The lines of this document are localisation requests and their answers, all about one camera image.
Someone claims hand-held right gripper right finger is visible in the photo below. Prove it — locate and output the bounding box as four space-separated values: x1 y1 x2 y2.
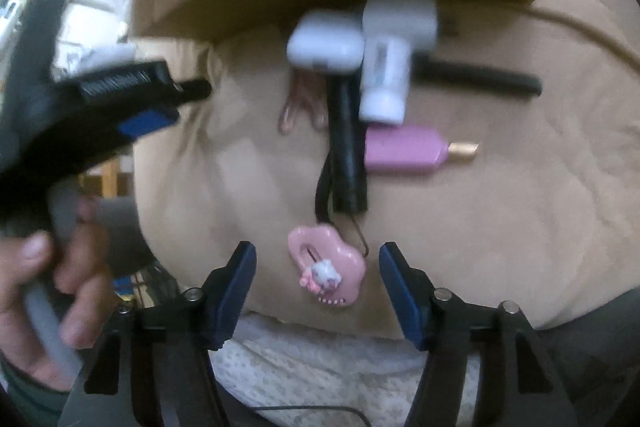
378 242 581 427

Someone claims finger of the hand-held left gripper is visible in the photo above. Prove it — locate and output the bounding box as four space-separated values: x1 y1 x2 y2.
167 78 213 105
112 104 181 145

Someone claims thin black cable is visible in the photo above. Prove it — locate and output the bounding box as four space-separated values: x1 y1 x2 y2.
250 404 373 427

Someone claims white earbud case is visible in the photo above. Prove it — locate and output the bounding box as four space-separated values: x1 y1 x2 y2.
286 9 366 75

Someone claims white power adapter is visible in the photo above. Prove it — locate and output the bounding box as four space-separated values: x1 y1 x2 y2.
361 0 458 58

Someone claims person's left hand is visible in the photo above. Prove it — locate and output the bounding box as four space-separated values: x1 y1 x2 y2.
0 199 118 393

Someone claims translucent pink hair clip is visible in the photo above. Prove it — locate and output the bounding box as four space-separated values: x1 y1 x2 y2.
276 69 328 135

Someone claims grey cloth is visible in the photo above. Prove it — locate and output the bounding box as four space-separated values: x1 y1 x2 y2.
535 287 640 427

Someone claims white plastic bottle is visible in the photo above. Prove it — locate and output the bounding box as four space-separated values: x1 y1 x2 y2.
357 37 413 125

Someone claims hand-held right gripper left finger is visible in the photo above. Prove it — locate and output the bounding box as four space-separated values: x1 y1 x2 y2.
60 241 258 427

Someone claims wooden railing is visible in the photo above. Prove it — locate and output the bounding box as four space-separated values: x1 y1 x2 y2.
80 157 136 202

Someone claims white patterned cloth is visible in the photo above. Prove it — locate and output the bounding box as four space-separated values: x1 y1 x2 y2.
207 314 481 427

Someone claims black rectangular bar device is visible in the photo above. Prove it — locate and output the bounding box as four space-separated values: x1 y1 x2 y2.
412 57 543 98

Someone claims black flashlight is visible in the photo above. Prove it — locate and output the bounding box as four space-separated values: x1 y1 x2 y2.
314 69 372 264

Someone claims person's left forearm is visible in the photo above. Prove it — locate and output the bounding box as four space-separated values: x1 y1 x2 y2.
0 359 71 427

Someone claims pink cat-figure comb case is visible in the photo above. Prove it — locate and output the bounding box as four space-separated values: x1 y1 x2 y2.
287 223 366 308

